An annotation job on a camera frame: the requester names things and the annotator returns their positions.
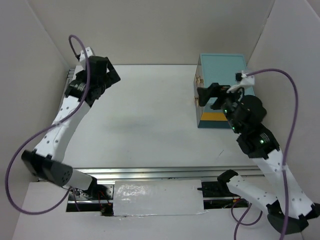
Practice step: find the white foam front panel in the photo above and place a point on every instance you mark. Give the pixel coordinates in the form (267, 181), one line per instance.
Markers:
(157, 198)

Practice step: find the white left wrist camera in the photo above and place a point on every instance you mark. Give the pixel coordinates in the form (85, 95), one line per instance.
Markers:
(83, 54)

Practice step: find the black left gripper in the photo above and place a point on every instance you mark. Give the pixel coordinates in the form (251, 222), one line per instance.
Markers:
(112, 77)

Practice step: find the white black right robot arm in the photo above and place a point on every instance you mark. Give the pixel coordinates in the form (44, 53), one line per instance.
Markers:
(245, 113)

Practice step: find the teal yellow drawer cabinet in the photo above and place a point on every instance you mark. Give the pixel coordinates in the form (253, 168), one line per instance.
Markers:
(215, 73)

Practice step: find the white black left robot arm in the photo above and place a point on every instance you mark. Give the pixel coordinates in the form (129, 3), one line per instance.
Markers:
(45, 161)

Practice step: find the aluminium table frame rails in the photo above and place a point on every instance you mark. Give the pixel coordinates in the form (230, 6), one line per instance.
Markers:
(145, 127)

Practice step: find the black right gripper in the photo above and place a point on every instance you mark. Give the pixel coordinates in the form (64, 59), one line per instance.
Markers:
(215, 89)

